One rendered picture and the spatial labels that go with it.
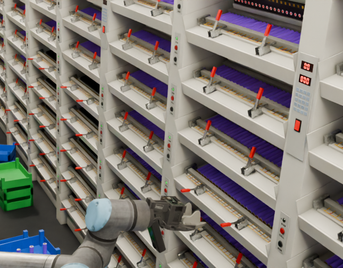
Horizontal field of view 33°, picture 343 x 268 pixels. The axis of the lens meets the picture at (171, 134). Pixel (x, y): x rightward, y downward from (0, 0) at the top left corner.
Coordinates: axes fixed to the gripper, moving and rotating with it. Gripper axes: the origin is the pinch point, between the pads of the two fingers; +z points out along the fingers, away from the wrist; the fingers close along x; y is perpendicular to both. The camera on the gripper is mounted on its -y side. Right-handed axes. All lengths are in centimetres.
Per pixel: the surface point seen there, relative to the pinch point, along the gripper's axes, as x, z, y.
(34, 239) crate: 98, -14, -58
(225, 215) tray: 7.8, 16.1, -1.1
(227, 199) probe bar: 11.9, 18.4, 3.0
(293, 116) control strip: -20.9, 4.8, 42.5
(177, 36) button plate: 46, 3, 51
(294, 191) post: -25.4, 9.3, 22.7
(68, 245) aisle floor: 156, 29, -94
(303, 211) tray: -28.3, 12.2, 18.0
